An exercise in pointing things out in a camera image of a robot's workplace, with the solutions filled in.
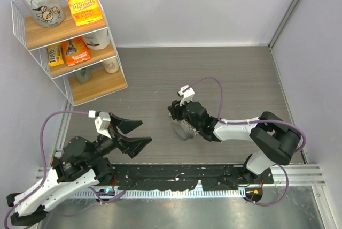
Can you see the grey paper bag with cartoon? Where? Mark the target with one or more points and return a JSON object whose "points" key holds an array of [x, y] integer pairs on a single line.
{"points": [[46, 13]]}

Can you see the orange snack packet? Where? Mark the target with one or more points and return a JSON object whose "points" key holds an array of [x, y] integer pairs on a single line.
{"points": [[75, 51]]}

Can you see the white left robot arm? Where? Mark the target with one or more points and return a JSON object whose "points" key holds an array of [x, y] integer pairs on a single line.
{"points": [[82, 164]]}

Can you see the cream white bottle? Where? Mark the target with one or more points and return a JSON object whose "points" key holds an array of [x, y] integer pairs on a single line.
{"points": [[111, 65]]}

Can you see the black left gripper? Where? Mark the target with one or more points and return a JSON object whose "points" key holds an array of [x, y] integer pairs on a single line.
{"points": [[133, 145]]}

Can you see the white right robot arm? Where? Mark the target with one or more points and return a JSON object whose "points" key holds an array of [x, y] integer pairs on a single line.
{"points": [[277, 140]]}

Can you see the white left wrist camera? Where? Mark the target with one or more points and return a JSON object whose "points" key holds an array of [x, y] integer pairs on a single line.
{"points": [[102, 121]]}

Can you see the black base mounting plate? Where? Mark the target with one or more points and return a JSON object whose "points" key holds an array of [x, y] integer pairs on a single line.
{"points": [[176, 177]]}

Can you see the white paper towel roll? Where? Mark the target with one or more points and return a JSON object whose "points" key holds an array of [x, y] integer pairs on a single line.
{"points": [[97, 40]]}

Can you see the green bottle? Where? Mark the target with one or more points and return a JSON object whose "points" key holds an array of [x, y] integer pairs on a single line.
{"points": [[83, 75]]}

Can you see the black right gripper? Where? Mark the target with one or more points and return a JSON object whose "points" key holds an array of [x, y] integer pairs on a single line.
{"points": [[175, 109]]}

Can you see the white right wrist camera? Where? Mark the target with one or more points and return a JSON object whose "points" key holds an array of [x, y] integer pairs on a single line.
{"points": [[186, 93]]}

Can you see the orange yellow snack box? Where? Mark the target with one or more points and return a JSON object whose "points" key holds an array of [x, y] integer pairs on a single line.
{"points": [[85, 11]]}

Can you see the yellow candy bag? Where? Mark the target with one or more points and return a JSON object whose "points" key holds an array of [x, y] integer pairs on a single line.
{"points": [[55, 55]]}

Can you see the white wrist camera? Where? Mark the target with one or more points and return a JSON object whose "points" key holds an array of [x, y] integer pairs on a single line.
{"points": [[102, 121], [186, 93]]}

